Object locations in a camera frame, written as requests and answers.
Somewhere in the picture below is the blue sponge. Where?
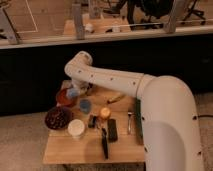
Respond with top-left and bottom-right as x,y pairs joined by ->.
66,88 -> 80,99

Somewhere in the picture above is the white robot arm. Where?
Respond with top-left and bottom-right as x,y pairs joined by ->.
64,51 -> 205,171

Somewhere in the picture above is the red bowl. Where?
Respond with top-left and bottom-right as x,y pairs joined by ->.
56,88 -> 77,107

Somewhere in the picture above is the dark bowl with beans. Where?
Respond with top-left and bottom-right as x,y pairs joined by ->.
44,106 -> 73,130

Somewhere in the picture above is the blue cup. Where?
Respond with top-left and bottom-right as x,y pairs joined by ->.
79,99 -> 91,114

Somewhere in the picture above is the yellow orange round fruit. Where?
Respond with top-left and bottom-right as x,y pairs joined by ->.
100,107 -> 111,120

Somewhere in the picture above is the small dark object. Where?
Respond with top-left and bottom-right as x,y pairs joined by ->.
88,115 -> 97,128

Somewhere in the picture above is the banana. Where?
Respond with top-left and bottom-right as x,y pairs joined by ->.
107,94 -> 125,104

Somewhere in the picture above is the white cup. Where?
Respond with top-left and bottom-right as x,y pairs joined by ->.
68,119 -> 85,139

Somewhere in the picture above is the black rectangular block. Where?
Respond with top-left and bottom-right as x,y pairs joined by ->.
107,119 -> 118,142

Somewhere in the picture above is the metal fork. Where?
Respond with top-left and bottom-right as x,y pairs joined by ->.
127,110 -> 133,134

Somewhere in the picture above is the background wooden table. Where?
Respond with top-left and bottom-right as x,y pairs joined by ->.
63,18 -> 131,36

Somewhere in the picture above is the green plastic tray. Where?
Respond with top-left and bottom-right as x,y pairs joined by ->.
134,99 -> 143,145

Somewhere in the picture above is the black office chair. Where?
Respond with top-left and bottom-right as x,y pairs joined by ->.
127,0 -> 174,30

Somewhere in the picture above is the black handled knife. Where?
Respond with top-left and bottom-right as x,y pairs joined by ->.
101,128 -> 109,159

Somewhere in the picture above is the black cable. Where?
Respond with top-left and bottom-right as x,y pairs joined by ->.
197,114 -> 213,119

